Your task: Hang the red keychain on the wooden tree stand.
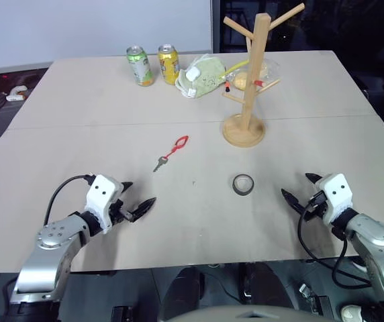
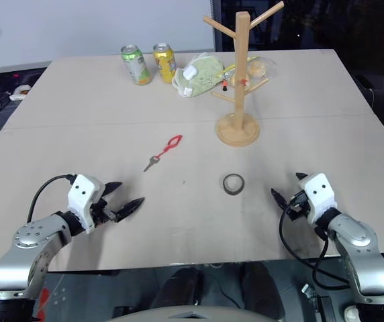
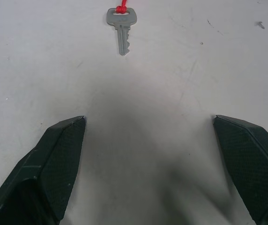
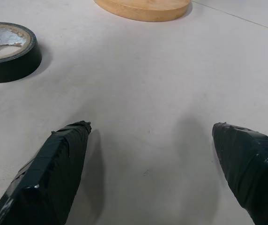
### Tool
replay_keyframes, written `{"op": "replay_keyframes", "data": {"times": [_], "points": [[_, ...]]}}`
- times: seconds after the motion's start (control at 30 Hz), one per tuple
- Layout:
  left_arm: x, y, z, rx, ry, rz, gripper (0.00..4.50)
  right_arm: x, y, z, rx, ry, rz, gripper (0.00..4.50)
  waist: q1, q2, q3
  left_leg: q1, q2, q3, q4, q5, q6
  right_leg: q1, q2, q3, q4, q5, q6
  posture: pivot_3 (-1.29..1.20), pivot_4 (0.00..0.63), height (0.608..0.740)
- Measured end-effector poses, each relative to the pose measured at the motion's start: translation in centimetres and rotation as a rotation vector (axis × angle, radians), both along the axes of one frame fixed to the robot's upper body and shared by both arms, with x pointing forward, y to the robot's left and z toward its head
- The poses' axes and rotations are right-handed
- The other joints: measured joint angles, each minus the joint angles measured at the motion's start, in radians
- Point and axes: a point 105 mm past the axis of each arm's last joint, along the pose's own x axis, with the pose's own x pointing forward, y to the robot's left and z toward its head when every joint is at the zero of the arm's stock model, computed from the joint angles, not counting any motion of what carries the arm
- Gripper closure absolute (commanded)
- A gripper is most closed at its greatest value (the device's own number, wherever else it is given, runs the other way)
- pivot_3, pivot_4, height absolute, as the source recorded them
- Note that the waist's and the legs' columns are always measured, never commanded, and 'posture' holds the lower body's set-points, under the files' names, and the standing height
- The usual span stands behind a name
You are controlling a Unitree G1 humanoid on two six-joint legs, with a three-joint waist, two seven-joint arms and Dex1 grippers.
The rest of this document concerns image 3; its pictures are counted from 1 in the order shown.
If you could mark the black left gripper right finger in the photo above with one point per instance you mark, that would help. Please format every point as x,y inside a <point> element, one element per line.
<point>248,164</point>

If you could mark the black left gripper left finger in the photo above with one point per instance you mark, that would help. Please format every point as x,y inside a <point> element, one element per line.
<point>54,164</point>

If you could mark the silver metal key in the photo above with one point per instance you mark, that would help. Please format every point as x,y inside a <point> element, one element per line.
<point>122,28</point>

